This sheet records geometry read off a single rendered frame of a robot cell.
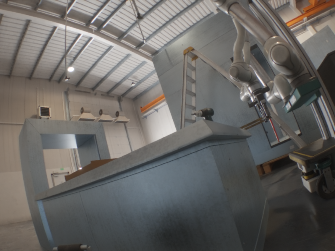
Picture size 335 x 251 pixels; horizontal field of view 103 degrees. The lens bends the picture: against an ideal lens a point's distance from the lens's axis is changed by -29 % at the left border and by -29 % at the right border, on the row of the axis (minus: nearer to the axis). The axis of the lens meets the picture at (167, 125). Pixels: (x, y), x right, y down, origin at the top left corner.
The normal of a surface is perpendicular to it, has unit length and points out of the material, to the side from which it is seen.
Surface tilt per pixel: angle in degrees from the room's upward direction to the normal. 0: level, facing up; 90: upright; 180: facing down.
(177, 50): 90
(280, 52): 96
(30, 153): 90
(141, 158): 67
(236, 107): 90
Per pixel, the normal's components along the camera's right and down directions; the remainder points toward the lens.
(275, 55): -0.67, 0.16
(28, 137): 0.76, -0.40
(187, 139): -0.61, -0.41
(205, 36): -0.58, -0.04
